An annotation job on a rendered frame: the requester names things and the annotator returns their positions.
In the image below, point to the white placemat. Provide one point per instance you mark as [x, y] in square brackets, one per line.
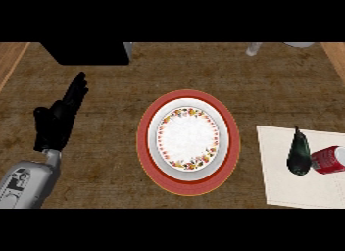
[307, 178]

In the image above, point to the black appliance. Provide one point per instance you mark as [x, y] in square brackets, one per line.
[90, 52]

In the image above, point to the grey round object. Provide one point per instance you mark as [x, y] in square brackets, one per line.
[299, 44]

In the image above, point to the red-rimmed floral plate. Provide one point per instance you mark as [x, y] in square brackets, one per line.
[188, 142]

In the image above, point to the red can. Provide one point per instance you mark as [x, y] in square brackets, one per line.
[331, 160]

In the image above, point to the dark green eggplant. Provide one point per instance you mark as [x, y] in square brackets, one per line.
[299, 155]

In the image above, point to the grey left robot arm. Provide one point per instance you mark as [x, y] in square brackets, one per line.
[22, 184]

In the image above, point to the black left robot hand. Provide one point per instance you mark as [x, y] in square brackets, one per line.
[59, 119]

